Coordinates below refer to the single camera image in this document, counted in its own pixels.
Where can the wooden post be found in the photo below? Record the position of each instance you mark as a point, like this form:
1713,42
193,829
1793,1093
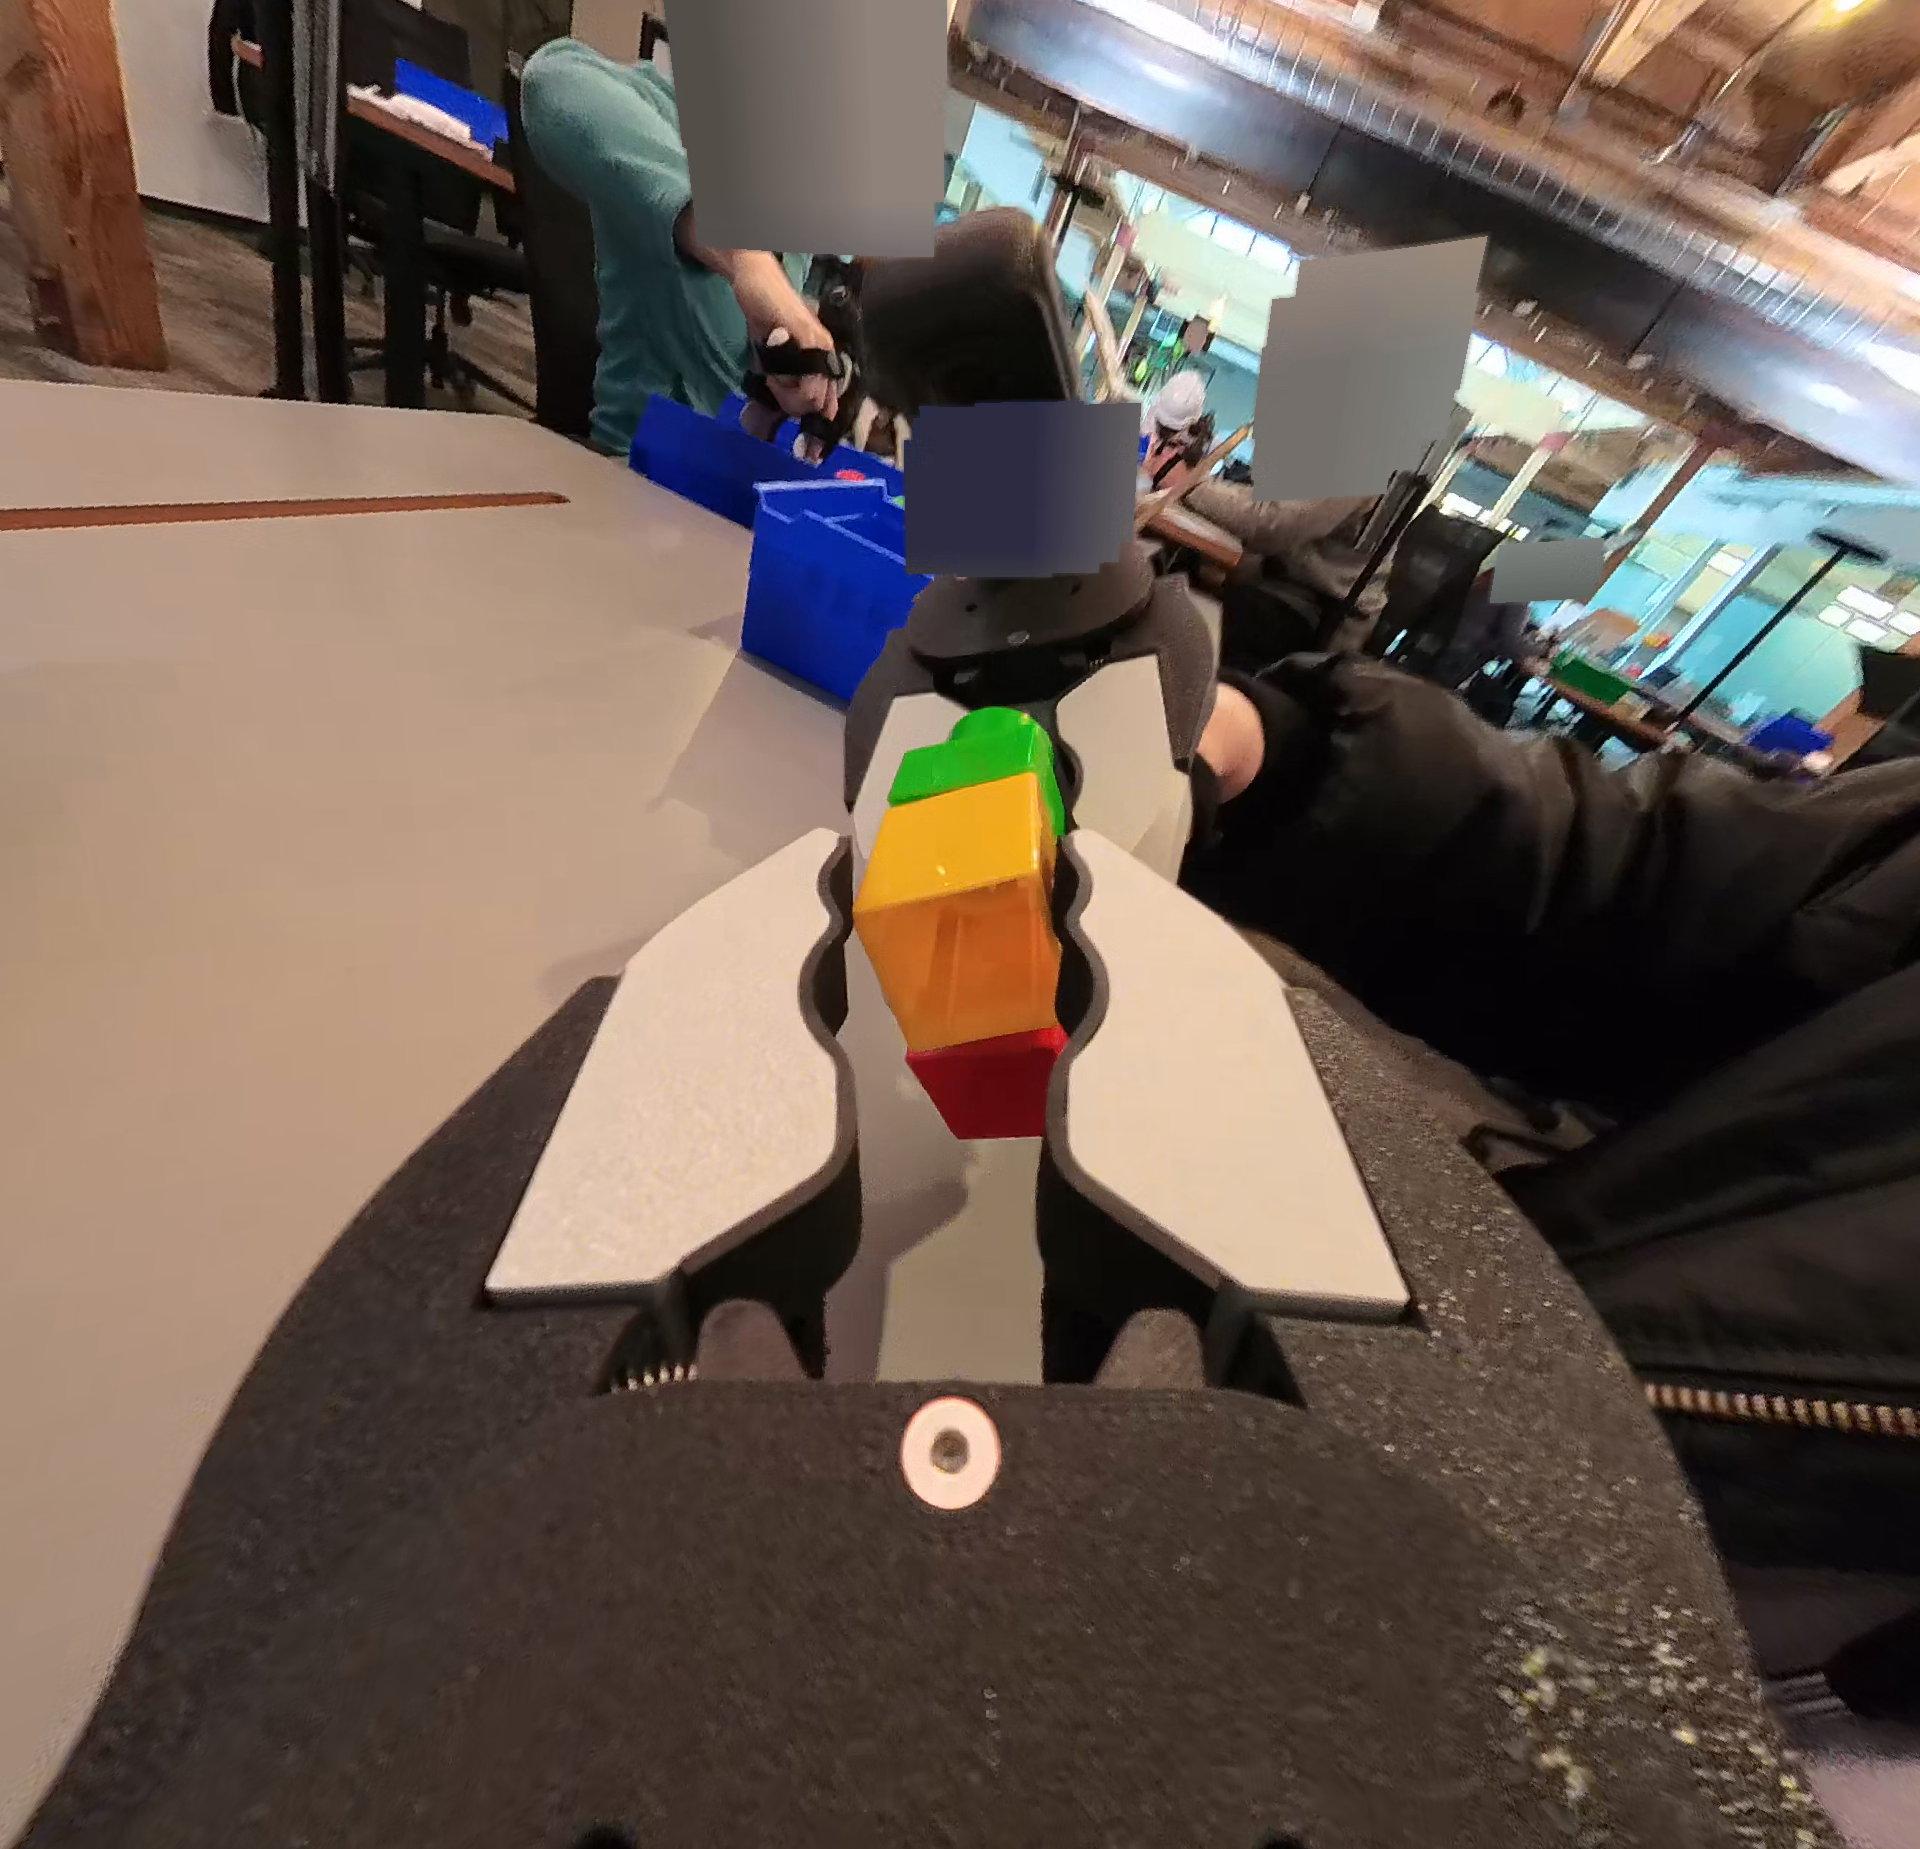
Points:
76,141

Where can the green mega block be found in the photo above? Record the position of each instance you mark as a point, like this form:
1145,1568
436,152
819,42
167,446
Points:
975,765

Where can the yellow mega block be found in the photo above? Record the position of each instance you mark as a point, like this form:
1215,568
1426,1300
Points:
954,935

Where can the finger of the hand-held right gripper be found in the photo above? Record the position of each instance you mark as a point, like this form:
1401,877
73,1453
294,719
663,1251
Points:
887,717
1135,756

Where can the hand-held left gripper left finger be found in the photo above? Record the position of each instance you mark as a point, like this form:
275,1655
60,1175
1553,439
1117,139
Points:
676,1116

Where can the blue storage bin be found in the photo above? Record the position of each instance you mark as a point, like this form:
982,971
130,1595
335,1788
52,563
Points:
697,455
826,591

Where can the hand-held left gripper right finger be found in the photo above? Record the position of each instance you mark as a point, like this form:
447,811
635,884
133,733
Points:
1231,1116

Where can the red mega block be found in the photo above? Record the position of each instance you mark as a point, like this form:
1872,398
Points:
991,1086

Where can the black desk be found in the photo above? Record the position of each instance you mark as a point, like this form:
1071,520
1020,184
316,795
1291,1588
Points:
360,201

